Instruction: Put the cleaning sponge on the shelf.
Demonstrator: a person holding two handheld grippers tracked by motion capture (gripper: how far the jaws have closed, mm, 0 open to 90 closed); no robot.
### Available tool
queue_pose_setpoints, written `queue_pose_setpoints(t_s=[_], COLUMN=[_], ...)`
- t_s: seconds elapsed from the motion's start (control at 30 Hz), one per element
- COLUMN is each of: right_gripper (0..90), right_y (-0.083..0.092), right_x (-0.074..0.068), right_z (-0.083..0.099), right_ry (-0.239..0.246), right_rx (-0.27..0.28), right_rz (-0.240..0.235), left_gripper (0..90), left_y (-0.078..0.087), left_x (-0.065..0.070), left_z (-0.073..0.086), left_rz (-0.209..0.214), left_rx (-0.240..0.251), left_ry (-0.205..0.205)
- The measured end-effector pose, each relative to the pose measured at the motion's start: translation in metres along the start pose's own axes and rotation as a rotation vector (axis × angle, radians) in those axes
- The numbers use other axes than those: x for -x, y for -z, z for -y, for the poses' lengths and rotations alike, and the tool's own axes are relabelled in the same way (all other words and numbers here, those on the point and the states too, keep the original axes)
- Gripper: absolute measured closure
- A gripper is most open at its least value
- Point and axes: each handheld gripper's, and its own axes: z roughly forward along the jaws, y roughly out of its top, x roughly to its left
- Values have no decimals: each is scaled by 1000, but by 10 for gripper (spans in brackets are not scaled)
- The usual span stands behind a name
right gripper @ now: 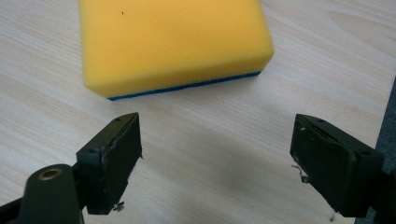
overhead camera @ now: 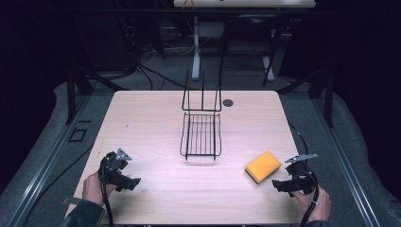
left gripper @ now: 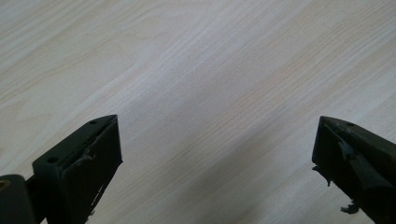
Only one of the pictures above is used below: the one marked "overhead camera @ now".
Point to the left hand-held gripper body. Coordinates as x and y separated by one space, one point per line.
111 166

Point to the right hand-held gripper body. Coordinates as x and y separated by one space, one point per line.
301 176

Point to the person's right hand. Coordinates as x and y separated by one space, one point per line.
315 204

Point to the person's left hand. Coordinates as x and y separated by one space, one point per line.
93 190

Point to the yellow sponge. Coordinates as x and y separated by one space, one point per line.
263 166

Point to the black table grommet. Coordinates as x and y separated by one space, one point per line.
227 102

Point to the black chair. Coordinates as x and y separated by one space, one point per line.
252 34

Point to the white background desk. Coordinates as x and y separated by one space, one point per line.
246 3

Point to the aluminium floor rail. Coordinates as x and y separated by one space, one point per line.
346 164
47 160

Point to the black frame post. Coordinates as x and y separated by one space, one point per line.
70 94

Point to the black horizontal frame bar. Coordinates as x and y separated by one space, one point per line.
189 11

